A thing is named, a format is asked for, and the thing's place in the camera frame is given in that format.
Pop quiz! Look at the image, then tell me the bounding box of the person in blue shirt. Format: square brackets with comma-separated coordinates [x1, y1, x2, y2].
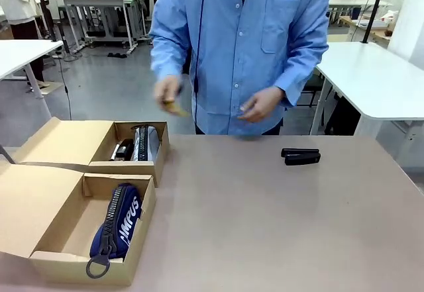
[148, 0, 334, 137]

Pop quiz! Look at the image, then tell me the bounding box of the cardboard box holding grey case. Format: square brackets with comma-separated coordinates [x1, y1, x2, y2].
[13, 117, 170, 189]

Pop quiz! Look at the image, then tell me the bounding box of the bystander in white coat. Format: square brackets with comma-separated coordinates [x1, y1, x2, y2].
[0, 0, 51, 89]

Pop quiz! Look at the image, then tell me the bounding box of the cluttered white background table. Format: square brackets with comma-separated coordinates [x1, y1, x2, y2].
[327, 0, 397, 43]

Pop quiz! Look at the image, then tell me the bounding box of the white table square corner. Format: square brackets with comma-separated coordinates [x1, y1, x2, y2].
[0, 39, 64, 121]

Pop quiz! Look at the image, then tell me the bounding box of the white table rounded corner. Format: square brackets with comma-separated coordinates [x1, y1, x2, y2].
[309, 42, 424, 170]

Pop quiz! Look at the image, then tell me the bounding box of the person's left forearm blue sleeve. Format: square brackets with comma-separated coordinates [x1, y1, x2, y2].
[274, 36, 329, 108]

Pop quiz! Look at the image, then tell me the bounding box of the person's right forearm blue sleeve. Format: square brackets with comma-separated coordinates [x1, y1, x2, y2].
[149, 28, 191, 83]

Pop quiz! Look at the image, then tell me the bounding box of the yellow black utility knife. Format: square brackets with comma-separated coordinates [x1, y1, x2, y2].
[164, 99, 191, 118]

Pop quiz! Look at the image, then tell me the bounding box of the small black stapler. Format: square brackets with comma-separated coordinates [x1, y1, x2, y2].
[115, 138, 134, 161]

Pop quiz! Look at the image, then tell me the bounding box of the person's left hand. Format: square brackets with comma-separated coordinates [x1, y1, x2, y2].
[237, 86, 286, 123]

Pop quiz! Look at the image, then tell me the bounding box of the navy campus zip pencil case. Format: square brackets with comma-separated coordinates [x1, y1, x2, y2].
[85, 182, 144, 279]

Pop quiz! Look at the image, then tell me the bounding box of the dark blue cable with clip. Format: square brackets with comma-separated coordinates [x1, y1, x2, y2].
[193, 0, 208, 130]

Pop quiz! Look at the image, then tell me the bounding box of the black stand with cable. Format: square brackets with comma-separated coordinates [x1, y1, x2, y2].
[31, 0, 73, 121]

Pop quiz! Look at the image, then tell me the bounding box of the black tripod pole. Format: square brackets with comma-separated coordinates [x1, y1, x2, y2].
[360, 0, 389, 44]

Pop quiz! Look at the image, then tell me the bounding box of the black chair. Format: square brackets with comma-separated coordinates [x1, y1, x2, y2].
[296, 73, 329, 108]

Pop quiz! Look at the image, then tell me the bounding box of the brown top white frame table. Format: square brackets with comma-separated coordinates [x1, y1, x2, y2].
[62, 0, 142, 54]

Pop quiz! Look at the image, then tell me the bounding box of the person's right hand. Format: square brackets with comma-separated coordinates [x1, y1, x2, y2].
[154, 75, 185, 111]

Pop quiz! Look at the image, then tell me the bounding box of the large black stapler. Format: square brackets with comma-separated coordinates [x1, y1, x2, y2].
[280, 148, 321, 167]

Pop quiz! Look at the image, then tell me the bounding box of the cardboard box holding navy case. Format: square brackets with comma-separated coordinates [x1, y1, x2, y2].
[0, 162, 157, 288]

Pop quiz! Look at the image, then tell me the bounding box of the grey zip pencil case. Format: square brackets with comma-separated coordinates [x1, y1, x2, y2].
[131, 124, 162, 163]

